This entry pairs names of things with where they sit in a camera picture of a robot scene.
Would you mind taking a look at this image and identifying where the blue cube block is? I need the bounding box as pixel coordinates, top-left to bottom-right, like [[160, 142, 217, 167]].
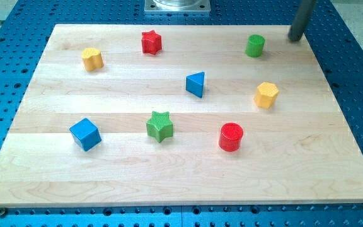
[[69, 118, 101, 151]]

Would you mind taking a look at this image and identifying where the red star block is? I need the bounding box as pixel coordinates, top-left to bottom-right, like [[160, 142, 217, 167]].
[[141, 30, 162, 55]]

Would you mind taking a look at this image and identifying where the light wooden board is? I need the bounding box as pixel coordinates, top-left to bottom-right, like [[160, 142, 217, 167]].
[[0, 24, 363, 207]]

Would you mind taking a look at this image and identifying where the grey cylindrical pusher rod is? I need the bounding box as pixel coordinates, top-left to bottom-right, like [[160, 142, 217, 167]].
[[287, 0, 317, 42]]

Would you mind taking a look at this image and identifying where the green star block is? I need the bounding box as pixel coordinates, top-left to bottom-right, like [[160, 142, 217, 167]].
[[146, 111, 173, 143]]

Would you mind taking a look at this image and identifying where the yellow hexagon block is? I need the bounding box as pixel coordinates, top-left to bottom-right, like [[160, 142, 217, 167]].
[[254, 82, 279, 108]]

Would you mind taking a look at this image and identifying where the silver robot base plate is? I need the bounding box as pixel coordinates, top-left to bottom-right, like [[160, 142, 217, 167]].
[[144, 0, 211, 13]]

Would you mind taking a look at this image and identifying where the green cylinder block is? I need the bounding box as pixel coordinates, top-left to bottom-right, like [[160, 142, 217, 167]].
[[245, 34, 265, 57]]

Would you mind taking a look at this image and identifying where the yellow heart block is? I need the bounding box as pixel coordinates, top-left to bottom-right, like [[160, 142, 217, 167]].
[[81, 47, 104, 71]]

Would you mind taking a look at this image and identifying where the blue perforated metal table plate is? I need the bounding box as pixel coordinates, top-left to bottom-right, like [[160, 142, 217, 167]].
[[0, 1, 363, 226]]

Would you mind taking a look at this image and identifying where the blue triangle block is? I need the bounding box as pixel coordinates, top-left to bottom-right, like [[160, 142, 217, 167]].
[[185, 72, 205, 98]]

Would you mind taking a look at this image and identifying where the red cylinder block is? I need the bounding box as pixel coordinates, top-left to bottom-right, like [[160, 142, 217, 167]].
[[218, 122, 244, 152]]

